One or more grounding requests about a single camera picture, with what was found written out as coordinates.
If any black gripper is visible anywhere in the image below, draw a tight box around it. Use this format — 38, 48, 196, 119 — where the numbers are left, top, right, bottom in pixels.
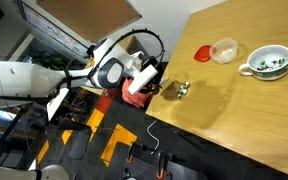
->
147, 81, 164, 97

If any coral pink cloth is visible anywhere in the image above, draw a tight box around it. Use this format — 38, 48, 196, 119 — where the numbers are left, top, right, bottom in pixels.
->
121, 78, 155, 109

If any red plastic lid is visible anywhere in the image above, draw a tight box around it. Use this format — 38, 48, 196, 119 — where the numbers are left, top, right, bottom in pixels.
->
193, 44, 213, 63

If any clear plastic container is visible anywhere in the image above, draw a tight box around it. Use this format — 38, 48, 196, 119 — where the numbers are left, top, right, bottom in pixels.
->
209, 37, 239, 65

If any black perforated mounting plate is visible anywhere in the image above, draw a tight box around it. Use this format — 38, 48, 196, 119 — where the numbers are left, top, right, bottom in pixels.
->
122, 143, 208, 180

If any black office chair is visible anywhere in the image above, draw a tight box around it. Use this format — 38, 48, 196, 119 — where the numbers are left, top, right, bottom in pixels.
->
58, 118, 93, 161

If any white flat panel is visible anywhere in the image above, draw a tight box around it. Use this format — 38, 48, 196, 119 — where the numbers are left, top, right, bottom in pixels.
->
46, 88, 70, 122

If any green plant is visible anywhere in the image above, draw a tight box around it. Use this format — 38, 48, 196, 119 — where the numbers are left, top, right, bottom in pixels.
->
27, 49, 85, 71

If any green christmas pattern mug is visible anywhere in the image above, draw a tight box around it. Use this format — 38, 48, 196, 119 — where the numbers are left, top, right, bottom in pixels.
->
238, 44, 288, 82

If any printed poster board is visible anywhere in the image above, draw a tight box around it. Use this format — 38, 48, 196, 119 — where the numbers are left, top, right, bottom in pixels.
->
17, 0, 93, 60

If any black stand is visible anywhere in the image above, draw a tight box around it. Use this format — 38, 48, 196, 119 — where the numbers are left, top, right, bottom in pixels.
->
0, 106, 30, 166

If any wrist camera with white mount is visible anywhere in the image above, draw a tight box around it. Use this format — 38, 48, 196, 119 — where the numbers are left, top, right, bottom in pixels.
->
127, 64, 159, 96

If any white cable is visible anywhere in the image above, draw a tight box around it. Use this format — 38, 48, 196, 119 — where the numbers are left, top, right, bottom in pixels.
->
146, 119, 161, 151

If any black clamp orange handle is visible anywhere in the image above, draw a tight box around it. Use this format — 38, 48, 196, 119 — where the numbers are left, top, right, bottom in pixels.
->
155, 151, 167, 180
126, 143, 135, 164

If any cork board metal frame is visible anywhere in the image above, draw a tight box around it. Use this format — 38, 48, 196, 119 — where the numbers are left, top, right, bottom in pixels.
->
37, 0, 142, 43

